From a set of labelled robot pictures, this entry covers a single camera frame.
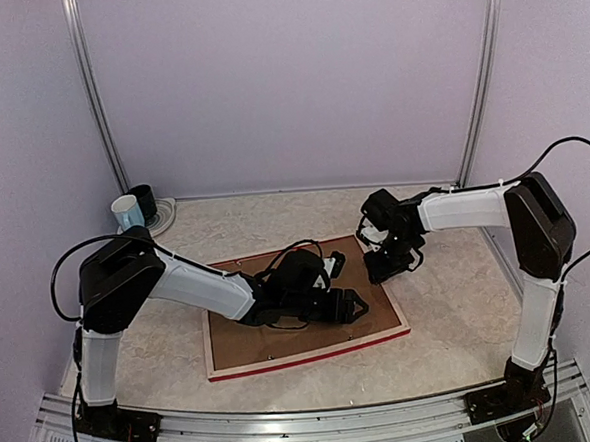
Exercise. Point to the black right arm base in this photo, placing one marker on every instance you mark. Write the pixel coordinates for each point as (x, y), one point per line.
(521, 389)

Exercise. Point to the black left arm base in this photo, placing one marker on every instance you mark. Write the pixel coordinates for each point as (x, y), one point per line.
(121, 425)

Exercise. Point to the white round plate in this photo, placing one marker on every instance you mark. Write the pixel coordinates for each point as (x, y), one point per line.
(164, 217)

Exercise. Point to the brown cardboard backing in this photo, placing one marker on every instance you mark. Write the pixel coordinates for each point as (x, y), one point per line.
(235, 350)

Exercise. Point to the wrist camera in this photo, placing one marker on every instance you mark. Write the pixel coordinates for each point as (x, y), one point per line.
(371, 236)
(333, 265)

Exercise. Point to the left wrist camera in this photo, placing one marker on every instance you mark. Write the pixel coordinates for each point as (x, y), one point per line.
(333, 265)

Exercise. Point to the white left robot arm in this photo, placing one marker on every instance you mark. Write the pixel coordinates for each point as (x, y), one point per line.
(130, 268)

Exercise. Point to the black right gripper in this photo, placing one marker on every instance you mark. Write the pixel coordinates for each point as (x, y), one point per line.
(381, 272)

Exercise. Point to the aluminium corner post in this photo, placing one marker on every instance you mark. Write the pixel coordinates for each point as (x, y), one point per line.
(483, 80)
(83, 59)

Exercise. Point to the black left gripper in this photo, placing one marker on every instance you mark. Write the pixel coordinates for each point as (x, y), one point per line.
(341, 311)

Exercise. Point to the right aluminium corner post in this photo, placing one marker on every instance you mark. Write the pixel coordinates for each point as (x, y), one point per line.
(483, 80)

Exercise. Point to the light blue mug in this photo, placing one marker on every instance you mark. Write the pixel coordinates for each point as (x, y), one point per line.
(127, 212)

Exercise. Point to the aluminium front rail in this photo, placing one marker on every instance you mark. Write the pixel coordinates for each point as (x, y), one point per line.
(436, 418)

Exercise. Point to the left aluminium corner post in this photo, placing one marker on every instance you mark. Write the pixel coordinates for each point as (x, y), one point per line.
(83, 59)

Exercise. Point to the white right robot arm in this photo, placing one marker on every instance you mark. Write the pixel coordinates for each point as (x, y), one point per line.
(527, 225)

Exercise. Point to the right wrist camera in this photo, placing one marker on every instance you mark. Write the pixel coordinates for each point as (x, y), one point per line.
(371, 236)

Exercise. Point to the dark green mug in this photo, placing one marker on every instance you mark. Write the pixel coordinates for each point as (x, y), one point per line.
(146, 201)

